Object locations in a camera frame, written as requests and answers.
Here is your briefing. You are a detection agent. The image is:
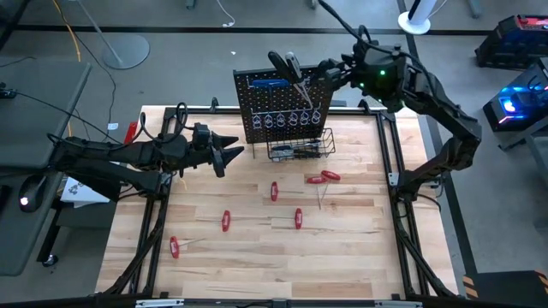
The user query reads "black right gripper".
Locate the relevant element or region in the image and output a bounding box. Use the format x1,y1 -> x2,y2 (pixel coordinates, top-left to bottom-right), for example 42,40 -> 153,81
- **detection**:
319,50 -> 365,89

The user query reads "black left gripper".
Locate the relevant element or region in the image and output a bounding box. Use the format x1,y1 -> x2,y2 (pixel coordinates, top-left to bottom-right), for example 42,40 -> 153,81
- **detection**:
186,132 -> 245,179

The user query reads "black metal pegboard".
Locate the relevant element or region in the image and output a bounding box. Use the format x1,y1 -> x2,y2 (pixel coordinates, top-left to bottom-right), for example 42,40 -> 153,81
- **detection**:
233,63 -> 334,145

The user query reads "silver and black hand tool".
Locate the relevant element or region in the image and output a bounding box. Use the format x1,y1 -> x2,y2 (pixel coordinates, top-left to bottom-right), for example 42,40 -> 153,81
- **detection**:
271,144 -> 296,162

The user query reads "black tool with silver tip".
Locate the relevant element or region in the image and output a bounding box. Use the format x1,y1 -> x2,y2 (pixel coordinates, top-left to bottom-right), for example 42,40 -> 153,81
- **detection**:
293,140 -> 323,157

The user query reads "white round floor stand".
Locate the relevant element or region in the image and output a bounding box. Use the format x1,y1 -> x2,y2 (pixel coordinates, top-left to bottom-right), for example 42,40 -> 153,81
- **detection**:
397,0 -> 440,36

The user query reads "grey round floor stand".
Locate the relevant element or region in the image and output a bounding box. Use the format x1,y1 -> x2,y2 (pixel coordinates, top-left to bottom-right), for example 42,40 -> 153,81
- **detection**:
76,0 -> 151,71

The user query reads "printed white paper sheet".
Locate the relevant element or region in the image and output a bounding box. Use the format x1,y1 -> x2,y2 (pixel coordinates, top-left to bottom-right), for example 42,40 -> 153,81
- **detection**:
59,175 -> 112,210

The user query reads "black equipment case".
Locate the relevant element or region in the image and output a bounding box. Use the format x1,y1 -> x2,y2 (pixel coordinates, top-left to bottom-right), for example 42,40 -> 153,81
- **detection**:
474,15 -> 548,70

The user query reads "lit black computer case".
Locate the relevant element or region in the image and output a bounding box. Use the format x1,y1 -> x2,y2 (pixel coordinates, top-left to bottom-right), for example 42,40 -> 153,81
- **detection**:
482,57 -> 548,133

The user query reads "large grey panel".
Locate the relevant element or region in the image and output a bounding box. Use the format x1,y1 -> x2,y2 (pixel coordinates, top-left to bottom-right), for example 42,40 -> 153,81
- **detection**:
0,59 -> 93,170

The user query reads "black computer mouse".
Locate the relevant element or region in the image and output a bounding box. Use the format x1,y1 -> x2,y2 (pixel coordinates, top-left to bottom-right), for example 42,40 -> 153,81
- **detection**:
17,174 -> 48,214

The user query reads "grey desk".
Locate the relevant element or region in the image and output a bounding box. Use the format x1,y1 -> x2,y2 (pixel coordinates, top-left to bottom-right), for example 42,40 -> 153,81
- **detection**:
0,169 -> 65,277

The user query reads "hazard striped black box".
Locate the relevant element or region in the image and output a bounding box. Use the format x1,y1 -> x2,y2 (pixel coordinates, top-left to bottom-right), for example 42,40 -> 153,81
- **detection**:
462,269 -> 548,308

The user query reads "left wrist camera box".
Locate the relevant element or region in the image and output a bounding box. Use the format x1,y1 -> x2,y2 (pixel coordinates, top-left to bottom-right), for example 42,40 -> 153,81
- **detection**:
192,122 -> 211,149

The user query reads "black aluminium table frame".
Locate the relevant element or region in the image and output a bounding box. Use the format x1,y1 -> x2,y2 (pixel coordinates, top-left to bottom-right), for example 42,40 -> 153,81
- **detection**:
96,97 -> 459,300

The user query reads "silver wire ring holder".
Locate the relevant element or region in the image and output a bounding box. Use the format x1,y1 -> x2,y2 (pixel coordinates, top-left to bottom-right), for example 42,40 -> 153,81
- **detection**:
250,107 -> 322,130

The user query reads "black wire basket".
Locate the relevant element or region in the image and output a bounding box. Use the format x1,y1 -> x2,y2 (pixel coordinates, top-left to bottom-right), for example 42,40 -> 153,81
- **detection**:
265,127 -> 337,163

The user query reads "white cable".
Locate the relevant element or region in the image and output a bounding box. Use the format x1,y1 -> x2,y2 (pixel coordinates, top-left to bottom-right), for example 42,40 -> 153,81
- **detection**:
215,0 -> 237,28

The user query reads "silver bracket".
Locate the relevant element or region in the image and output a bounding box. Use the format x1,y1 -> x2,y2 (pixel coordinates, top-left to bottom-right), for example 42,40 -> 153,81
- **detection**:
135,299 -> 185,308
374,300 -> 424,308

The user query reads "yellow cable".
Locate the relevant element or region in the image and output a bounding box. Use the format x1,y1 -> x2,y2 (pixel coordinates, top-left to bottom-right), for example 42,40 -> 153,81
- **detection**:
51,0 -> 82,153

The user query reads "black cable with plug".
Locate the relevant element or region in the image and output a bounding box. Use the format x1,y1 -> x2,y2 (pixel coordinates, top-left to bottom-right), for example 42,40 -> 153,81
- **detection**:
0,83 -> 129,149

